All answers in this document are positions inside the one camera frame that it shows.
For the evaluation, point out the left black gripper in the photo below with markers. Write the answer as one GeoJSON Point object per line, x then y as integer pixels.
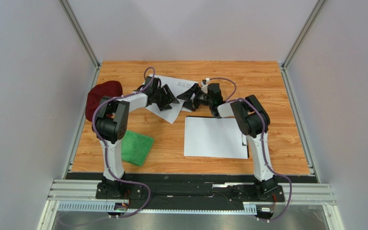
{"type": "Point", "coordinates": [164, 105]}

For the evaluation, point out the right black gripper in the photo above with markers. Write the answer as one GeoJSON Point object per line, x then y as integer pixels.
{"type": "Point", "coordinates": [197, 98]}

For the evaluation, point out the black clipboard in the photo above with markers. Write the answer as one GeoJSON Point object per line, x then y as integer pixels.
{"type": "Point", "coordinates": [246, 143]}

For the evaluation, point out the printed white paper sheet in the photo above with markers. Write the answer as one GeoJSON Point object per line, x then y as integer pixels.
{"type": "Point", "coordinates": [185, 86]}

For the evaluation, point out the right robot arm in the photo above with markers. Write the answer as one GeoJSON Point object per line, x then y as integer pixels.
{"type": "Point", "coordinates": [252, 120]}

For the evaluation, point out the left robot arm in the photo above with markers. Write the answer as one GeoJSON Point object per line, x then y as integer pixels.
{"type": "Point", "coordinates": [110, 121]}

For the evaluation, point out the green cloth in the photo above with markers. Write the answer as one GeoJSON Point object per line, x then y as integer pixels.
{"type": "Point", "coordinates": [135, 148]}

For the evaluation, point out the dark red beret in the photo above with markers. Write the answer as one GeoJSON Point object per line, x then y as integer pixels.
{"type": "Point", "coordinates": [109, 88]}

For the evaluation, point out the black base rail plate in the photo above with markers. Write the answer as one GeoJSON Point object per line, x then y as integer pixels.
{"type": "Point", "coordinates": [177, 203]}

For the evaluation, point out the slotted cable duct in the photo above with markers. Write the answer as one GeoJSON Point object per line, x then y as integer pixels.
{"type": "Point", "coordinates": [113, 207]}

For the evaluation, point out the aluminium frame rail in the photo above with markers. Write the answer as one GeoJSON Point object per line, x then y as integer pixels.
{"type": "Point", "coordinates": [297, 194]}

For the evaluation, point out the left frame post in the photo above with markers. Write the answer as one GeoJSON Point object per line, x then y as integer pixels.
{"type": "Point", "coordinates": [68, 10]}

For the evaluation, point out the frame post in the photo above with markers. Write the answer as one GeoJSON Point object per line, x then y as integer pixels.
{"type": "Point", "coordinates": [314, 14]}
{"type": "Point", "coordinates": [68, 10]}

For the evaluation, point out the right frame post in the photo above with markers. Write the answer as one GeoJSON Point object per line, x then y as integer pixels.
{"type": "Point", "coordinates": [314, 14]}

